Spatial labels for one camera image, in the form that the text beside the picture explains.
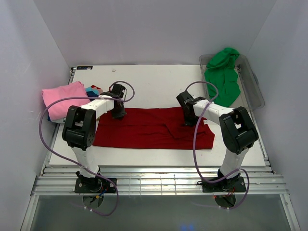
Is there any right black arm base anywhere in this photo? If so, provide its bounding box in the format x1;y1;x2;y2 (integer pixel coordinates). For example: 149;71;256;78
197;177;246;193

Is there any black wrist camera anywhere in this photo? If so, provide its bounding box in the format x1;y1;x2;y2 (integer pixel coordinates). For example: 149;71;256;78
176;90;194;107
109;83;126;99

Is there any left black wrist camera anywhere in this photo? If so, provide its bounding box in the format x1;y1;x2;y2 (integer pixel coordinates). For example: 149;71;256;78
109;83;126;99

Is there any aluminium frame rail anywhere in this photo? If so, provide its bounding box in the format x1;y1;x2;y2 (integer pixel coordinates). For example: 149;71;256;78
32;166;289;196

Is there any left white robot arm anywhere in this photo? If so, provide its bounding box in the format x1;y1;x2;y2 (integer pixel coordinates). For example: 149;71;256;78
62;90;126;192

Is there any blue label sticker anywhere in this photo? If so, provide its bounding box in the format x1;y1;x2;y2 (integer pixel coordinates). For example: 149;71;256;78
76;65;93;70

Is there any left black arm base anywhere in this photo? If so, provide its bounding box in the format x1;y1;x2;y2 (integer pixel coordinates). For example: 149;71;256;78
74;179;116;194

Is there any green t-shirt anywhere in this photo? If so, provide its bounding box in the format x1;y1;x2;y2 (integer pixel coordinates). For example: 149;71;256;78
205;48;241;107

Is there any pink folded t-shirt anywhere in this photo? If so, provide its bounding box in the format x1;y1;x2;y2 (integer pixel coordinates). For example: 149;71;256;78
41;80;92;120

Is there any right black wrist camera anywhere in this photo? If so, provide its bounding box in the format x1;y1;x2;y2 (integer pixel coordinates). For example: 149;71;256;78
176;90;194;107

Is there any dark red t-shirt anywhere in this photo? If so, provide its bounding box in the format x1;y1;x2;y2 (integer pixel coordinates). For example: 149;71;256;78
93;107;215;150

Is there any clear plastic bin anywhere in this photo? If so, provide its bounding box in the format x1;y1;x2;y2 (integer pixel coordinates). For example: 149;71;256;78
199;54;264;111

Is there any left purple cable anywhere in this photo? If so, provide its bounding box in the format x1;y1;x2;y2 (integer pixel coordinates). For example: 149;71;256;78
38;80;135;217

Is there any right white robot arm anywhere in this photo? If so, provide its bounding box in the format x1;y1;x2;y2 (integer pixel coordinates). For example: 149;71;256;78
177;92;259;192

